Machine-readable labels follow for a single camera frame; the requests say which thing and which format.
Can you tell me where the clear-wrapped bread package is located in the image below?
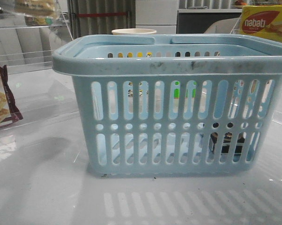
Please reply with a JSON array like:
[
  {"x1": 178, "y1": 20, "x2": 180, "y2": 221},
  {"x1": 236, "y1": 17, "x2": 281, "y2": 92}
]
[{"x1": 15, "y1": 0, "x2": 59, "y2": 19}]

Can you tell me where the light blue plastic basket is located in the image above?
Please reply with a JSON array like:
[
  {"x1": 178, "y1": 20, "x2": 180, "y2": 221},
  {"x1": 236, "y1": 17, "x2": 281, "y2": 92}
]
[{"x1": 52, "y1": 34, "x2": 282, "y2": 175}]

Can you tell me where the yellow popcorn paper cup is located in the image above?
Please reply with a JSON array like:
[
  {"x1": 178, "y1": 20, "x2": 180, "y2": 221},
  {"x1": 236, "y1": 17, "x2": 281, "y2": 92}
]
[{"x1": 111, "y1": 28, "x2": 157, "y2": 35}]

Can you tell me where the white cabinet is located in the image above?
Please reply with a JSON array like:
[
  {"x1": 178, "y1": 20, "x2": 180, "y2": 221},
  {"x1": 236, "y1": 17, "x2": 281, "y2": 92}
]
[{"x1": 135, "y1": 0, "x2": 178, "y2": 34}]

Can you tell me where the green cartoon snack bag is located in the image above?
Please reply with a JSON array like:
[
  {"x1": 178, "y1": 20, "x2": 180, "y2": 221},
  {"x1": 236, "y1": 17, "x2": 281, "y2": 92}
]
[{"x1": 33, "y1": 17, "x2": 53, "y2": 26}]

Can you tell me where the maroon cracker snack bag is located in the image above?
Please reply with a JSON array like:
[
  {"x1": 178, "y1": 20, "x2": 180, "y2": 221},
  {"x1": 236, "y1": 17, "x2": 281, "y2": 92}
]
[{"x1": 0, "y1": 65, "x2": 23, "y2": 128}]

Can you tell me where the clear acrylic left shelf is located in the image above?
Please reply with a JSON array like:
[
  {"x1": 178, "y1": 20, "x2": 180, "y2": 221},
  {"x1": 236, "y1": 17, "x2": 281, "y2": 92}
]
[{"x1": 0, "y1": 11, "x2": 74, "y2": 127}]

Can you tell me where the yellow nabati wafer box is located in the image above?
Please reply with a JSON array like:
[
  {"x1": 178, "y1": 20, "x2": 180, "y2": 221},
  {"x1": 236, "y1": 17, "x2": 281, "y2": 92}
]
[{"x1": 239, "y1": 5, "x2": 282, "y2": 42}]

